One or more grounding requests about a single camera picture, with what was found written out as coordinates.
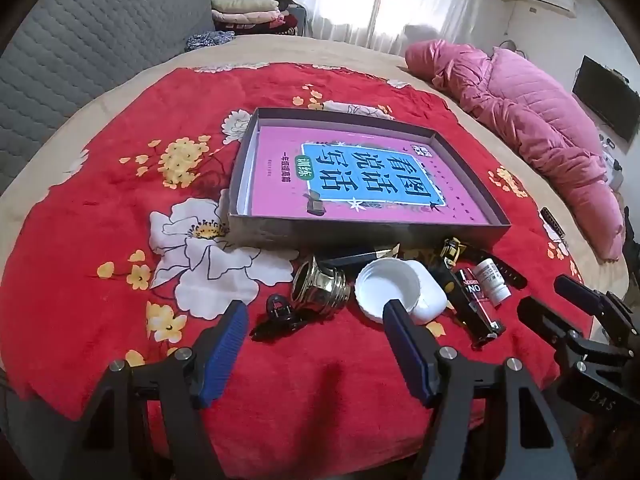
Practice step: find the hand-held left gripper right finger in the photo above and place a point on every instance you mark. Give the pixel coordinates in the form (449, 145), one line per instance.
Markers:
(405, 355)

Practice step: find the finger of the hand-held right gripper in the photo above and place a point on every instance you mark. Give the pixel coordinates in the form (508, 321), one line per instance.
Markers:
(542, 317)
(575, 287)

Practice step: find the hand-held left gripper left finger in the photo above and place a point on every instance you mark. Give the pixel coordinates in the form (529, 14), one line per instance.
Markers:
(227, 355)

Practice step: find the white earbuds case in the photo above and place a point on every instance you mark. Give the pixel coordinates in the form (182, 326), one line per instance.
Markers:
(430, 300)

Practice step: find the black yellow wristwatch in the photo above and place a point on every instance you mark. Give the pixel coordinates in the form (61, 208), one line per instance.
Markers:
(505, 270)

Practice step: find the small white bottle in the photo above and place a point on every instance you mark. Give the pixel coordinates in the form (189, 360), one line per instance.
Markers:
(492, 282)

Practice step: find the black hair clip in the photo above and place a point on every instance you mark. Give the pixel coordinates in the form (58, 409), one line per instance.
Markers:
(280, 317)

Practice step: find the black lighter red label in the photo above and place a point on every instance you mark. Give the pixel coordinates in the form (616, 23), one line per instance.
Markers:
(470, 305)

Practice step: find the white bottle cap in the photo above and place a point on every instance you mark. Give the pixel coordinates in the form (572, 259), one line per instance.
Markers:
(385, 282)

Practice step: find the grey cardboard box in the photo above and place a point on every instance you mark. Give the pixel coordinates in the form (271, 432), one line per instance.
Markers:
(350, 232)

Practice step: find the small black flat bar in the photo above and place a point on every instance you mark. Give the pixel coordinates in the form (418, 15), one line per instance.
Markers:
(552, 221)

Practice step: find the pink book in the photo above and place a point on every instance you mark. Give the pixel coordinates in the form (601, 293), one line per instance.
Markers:
(280, 185)

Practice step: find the pink quilt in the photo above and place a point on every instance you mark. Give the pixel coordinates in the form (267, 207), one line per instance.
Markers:
(525, 110)

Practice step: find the black television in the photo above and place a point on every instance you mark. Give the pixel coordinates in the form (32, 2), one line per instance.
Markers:
(607, 95)

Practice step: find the red floral blanket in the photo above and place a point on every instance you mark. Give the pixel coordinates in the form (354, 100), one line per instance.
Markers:
(100, 160)

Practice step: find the blue patterned cloth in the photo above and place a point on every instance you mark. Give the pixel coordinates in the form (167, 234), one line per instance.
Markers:
(210, 40)

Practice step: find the grey quilted headboard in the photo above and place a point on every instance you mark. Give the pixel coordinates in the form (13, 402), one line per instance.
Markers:
(90, 50)

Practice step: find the white curtain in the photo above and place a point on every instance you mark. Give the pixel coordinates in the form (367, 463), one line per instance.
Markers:
(390, 0)

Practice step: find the pile of folded clothes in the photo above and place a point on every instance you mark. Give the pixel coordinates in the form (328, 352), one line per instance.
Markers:
(245, 10)

